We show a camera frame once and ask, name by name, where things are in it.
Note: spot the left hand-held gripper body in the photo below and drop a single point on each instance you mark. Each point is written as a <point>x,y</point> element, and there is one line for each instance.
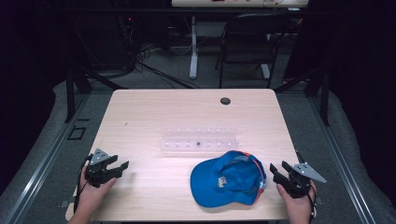
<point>97,174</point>

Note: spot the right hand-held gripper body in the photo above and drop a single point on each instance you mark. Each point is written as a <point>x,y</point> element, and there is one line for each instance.
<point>300,183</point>

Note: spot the person's left hand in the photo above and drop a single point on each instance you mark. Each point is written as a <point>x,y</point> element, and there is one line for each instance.
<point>93,194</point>

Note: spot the person's right hand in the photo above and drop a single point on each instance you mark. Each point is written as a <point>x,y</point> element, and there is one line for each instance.
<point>295,205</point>

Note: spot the blue baseball cap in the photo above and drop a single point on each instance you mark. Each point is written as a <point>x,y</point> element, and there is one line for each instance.
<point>224,180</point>

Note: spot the black metal stand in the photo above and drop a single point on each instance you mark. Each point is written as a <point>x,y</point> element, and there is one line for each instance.
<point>73,90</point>
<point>317,87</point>

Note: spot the clear acrylic rack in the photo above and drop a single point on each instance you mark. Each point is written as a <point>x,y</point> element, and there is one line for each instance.
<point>199,141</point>

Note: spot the black round table grommet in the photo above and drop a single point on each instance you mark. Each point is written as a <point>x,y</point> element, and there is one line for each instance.
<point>225,100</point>

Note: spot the black folding chair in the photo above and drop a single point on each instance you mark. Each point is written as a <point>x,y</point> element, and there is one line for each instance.
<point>249,46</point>

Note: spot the white desk leg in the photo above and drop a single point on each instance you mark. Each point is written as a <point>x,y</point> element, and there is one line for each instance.
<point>194,49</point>

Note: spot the aluminium floor rail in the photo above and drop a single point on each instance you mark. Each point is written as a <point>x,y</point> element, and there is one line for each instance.
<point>40,165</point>
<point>342,161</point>

